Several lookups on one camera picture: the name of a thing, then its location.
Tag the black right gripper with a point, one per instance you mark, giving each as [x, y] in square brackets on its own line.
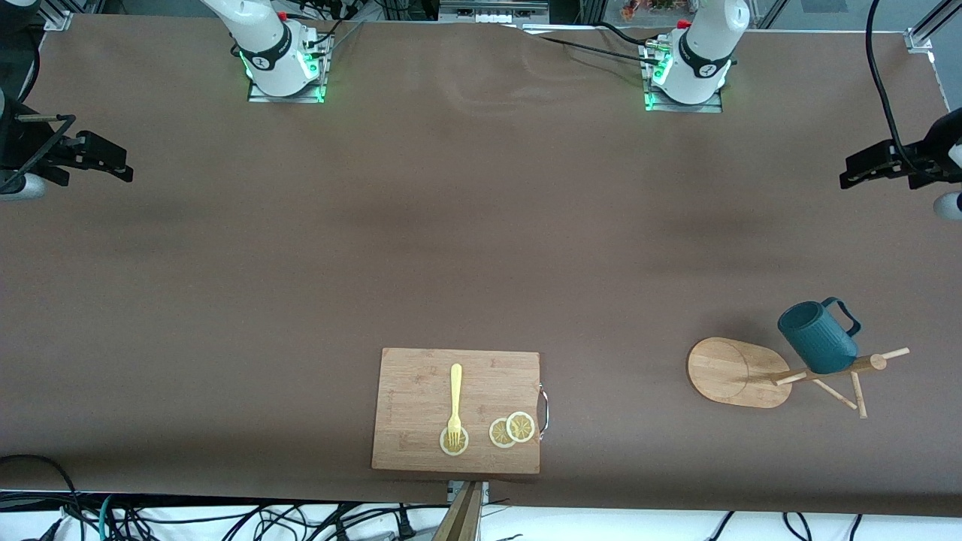
[21, 144]

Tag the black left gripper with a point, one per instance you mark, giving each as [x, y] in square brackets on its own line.
[921, 161]

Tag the teal ribbed cup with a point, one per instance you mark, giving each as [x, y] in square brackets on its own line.
[815, 342]

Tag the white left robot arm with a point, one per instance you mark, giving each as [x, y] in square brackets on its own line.
[703, 52]

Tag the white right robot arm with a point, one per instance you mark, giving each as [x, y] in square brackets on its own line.
[263, 37]

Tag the wooden cup rack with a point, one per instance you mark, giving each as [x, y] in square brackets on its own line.
[729, 372]

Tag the bamboo cutting board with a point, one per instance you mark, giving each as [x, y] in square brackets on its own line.
[413, 398]

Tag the grey power strip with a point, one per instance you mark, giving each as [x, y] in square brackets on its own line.
[492, 9]

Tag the yellow plastic fork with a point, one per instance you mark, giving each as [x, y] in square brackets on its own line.
[455, 391]

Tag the lemon slice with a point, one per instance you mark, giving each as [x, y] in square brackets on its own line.
[521, 426]
[445, 447]
[497, 436]

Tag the aluminium frame corner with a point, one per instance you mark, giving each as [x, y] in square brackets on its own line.
[924, 34]
[58, 15]

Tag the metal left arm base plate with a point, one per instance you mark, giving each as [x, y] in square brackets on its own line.
[714, 107]

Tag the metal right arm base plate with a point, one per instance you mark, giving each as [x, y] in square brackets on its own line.
[319, 96]

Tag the metal post bracket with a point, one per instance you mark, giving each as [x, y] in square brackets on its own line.
[453, 490]

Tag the wooden camera post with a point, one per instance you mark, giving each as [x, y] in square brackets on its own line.
[460, 518]

